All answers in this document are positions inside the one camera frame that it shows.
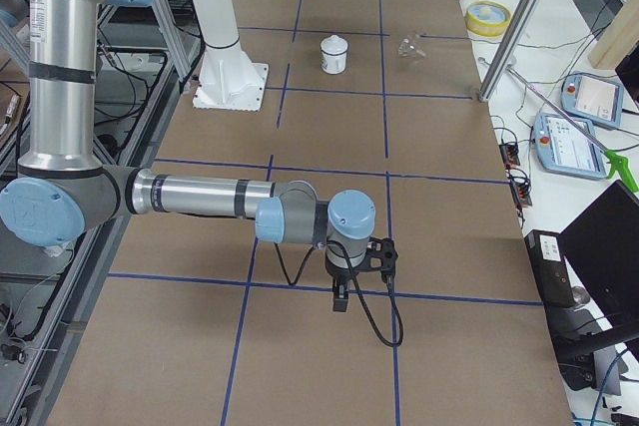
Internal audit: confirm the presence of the far teach pendant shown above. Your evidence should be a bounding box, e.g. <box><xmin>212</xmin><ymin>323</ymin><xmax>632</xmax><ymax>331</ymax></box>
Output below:
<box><xmin>561</xmin><ymin>72</ymin><xmax>623</xmax><ymax>130</ymax></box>

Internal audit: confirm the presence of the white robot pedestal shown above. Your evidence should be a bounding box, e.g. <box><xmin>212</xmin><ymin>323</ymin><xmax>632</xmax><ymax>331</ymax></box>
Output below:
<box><xmin>192</xmin><ymin>0</ymin><xmax>269</xmax><ymax>112</ymax></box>

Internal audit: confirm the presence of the aluminium frame post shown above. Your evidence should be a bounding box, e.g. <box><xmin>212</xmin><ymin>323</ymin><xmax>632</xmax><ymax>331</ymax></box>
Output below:
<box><xmin>478</xmin><ymin>0</ymin><xmax>539</xmax><ymax>102</ymax></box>

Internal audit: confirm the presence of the clear plastic funnel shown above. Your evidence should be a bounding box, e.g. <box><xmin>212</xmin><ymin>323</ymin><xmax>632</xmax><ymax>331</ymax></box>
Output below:
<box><xmin>397</xmin><ymin>34</ymin><xmax>426</xmax><ymax>59</ymax></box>

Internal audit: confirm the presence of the black computer box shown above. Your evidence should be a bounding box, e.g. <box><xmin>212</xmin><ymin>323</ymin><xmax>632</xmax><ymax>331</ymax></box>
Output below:
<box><xmin>525</xmin><ymin>229</ymin><xmax>575</xmax><ymax>308</ymax></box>

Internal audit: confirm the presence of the black monitor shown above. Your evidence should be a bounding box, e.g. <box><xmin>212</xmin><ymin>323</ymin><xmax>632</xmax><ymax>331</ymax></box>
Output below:
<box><xmin>559</xmin><ymin>181</ymin><xmax>638</xmax><ymax>324</ymax></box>

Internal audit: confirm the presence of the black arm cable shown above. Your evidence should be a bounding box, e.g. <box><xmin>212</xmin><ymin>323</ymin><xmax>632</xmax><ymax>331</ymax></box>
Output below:
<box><xmin>273</xmin><ymin>239</ymin><xmax>404</xmax><ymax>346</ymax></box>

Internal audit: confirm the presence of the white enamel cup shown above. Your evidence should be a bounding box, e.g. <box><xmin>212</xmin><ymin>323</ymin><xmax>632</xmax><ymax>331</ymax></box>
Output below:
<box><xmin>320</xmin><ymin>48</ymin><xmax>347</xmax><ymax>75</ymax></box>

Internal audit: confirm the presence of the white cup lid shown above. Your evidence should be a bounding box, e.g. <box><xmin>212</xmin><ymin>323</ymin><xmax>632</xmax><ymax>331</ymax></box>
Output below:
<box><xmin>320</xmin><ymin>35</ymin><xmax>348</xmax><ymax>56</ymax></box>

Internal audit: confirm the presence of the green handled grabber stick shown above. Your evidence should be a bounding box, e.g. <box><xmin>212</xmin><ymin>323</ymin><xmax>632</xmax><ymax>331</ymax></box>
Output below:
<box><xmin>505</xmin><ymin>64</ymin><xmax>638</xmax><ymax>193</ymax></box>

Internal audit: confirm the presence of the yellow tape roll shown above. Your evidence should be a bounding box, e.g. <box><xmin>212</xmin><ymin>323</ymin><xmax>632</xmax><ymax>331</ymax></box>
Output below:
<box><xmin>464</xmin><ymin>0</ymin><xmax>512</xmax><ymax>37</ymax></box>

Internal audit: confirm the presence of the orange black connector board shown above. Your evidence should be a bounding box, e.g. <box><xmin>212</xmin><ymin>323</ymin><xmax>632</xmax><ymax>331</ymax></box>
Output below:
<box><xmin>499</xmin><ymin>142</ymin><xmax>520</xmax><ymax>168</ymax></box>

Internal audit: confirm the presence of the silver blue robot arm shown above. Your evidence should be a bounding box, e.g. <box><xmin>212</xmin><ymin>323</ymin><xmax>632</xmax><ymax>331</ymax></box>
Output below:
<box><xmin>1</xmin><ymin>0</ymin><xmax>375</xmax><ymax>311</ymax></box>

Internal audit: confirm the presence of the wooden beam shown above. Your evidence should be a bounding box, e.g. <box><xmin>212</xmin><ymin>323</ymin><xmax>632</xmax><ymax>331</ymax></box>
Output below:
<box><xmin>588</xmin><ymin>0</ymin><xmax>638</xmax><ymax>70</ymax></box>

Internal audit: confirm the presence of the near teach pendant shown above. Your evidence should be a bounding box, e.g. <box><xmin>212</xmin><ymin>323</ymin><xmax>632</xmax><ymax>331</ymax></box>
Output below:
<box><xmin>533</xmin><ymin>112</ymin><xmax>607</xmax><ymax>180</ymax></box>

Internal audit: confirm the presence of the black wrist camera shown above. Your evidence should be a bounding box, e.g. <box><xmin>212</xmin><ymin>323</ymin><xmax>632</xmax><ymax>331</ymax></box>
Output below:
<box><xmin>365</xmin><ymin>237</ymin><xmax>398</xmax><ymax>284</ymax></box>

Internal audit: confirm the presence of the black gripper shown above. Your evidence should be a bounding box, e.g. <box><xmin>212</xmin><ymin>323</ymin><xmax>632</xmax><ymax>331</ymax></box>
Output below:
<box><xmin>324</xmin><ymin>259</ymin><xmax>358</xmax><ymax>312</ymax></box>

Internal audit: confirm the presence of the teach pendant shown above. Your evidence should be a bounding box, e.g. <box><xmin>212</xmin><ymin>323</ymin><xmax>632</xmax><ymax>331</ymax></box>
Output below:
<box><xmin>561</xmin><ymin>72</ymin><xmax>623</xmax><ymax>130</ymax></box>
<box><xmin>533</xmin><ymin>112</ymin><xmax>607</xmax><ymax>180</ymax></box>

